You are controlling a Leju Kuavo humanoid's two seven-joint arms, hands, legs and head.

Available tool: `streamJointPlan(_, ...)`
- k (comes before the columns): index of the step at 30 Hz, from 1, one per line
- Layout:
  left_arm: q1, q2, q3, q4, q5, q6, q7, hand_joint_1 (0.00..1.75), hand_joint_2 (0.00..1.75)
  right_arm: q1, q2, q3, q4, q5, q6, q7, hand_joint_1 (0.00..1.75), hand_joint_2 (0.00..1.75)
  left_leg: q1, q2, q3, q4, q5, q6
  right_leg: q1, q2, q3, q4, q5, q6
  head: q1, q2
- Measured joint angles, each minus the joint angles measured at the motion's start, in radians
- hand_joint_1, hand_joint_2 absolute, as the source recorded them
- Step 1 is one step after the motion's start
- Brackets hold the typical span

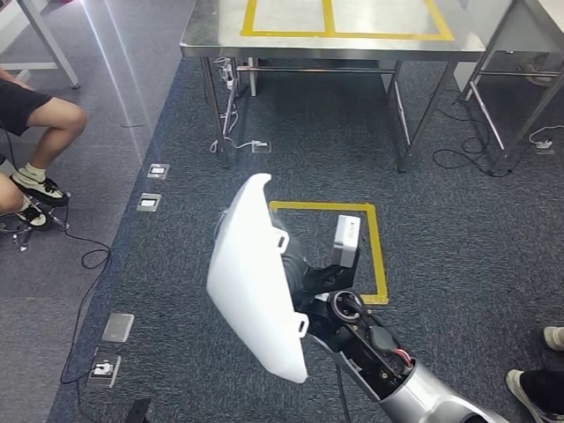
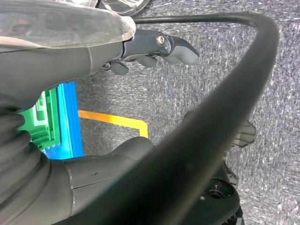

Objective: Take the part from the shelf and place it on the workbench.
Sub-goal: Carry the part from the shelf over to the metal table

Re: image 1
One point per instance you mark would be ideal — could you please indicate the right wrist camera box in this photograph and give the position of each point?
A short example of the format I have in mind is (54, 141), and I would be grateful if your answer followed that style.
(346, 239)

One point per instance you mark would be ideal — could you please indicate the grey table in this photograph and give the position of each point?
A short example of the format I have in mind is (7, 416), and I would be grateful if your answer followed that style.
(48, 41)

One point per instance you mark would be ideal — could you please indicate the white plastic body part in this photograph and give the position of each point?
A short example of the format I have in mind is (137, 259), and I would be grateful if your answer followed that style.
(251, 286)

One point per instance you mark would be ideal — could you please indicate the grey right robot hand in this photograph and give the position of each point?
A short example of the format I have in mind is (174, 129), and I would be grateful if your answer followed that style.
(300, 280)

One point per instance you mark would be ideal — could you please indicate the person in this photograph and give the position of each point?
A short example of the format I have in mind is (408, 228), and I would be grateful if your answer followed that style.
(57, 125)
(537, 391)

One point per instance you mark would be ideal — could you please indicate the chrome stool base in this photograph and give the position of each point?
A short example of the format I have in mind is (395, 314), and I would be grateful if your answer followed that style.
(22, 230)

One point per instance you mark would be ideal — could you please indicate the yellow tape on workbench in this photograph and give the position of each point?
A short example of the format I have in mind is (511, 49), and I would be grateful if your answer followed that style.
(328, 17)

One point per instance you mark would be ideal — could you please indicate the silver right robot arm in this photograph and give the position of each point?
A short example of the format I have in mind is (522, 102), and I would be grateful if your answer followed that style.
(418, 397)

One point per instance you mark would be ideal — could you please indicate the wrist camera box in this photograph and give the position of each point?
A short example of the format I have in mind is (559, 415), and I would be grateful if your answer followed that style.
(346, 239)
(139, 411)

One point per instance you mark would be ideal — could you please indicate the steel table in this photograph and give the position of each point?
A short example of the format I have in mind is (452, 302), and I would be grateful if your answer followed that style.
(528, 23)

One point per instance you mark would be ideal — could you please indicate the stainless steel workbench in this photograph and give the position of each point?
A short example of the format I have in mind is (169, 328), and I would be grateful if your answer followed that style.
(352, 48)

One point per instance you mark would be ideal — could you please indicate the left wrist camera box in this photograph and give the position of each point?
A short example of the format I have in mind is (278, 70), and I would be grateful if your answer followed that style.
(139, 411)

